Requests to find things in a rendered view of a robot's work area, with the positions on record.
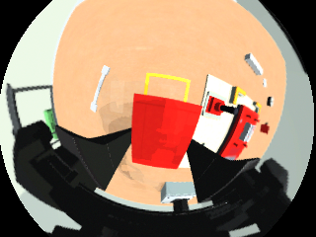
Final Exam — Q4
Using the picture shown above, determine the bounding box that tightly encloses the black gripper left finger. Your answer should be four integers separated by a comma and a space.
55, 125, 131, 191

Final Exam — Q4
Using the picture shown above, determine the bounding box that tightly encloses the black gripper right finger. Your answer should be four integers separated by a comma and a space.
186, 138, 262, 204

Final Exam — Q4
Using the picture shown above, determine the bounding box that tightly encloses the yellow rectangular outline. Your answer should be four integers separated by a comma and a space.
143, 72, 191, 102

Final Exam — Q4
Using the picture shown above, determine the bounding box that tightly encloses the black toy tyre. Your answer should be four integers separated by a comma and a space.
266, 96, 274, 107

